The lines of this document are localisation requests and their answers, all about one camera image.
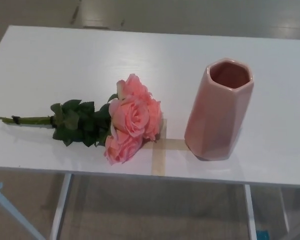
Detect pink rose bouquet green stems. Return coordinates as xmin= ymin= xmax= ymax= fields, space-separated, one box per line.
xmin=0 ymin=73 xmax=164 ymax=166

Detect pink faceted ceramic vase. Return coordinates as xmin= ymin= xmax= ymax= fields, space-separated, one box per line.
xmin=184 ymin=57 xmax=255 ymax=161

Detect short beige tape strip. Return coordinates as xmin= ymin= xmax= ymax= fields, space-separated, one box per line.
xmin=142 ymin=138 xmax=191 ymax=151

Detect white table leg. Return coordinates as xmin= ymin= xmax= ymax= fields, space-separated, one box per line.
xmin=49 ymin=173 xmax=73 ymax=240
xmin=280 ymin=185 xmax=291 ymax=226
xmin=244 ymin=184 xmax=260 ymax=240

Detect teal floor tape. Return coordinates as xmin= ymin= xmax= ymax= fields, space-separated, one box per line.
xmin=258 ymin=221 xmax=268 ymax=240

